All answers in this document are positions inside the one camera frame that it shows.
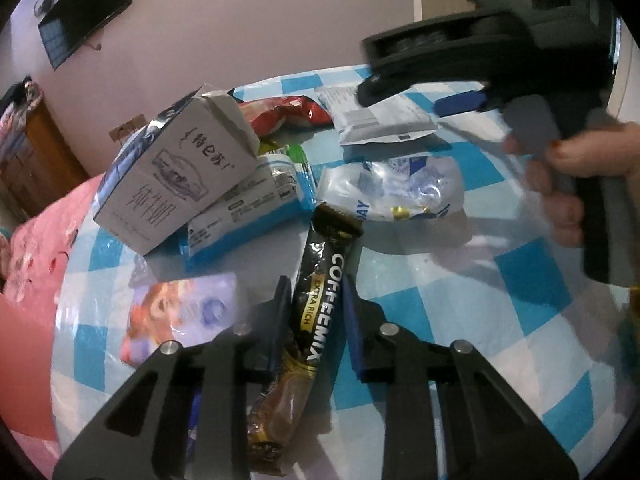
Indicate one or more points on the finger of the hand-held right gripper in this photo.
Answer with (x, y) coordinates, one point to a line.
(440, 47)
(457, 102)

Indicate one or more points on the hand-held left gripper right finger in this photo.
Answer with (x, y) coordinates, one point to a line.
(352, 332)

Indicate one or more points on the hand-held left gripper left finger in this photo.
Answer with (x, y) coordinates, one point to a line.
(281, 320)

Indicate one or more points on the black coffee sachet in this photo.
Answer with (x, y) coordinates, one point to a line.
(312, 320)

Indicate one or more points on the white grey packet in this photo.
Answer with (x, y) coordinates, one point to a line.
(372, 120)

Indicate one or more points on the purple cartoon packet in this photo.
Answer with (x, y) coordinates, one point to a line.
(180, 310)

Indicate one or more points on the person's right hand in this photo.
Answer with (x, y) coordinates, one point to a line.
(590, 152)

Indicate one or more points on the clear plastic bag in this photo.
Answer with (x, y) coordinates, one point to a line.
(390, 190)

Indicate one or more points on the blue white packet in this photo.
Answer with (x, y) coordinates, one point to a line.
(250, 210)

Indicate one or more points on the blue white wrapper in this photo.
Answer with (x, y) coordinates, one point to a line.
(194, 425)

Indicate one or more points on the red snack packet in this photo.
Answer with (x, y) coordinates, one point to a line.
(280, 112)

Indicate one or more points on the grey white milk carton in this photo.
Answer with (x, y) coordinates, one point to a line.
(175, 175)

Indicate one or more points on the pink printed blanket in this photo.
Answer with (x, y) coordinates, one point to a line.
(45, 240)

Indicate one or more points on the brown wooden cabinet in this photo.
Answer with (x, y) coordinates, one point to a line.
(35, 160)

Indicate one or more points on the folded clothes stack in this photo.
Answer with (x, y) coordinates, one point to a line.
(20, 100)

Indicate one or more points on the wall socket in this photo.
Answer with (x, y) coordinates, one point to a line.
(127, 130)

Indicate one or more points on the black wall television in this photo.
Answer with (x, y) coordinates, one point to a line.
(82, 10)

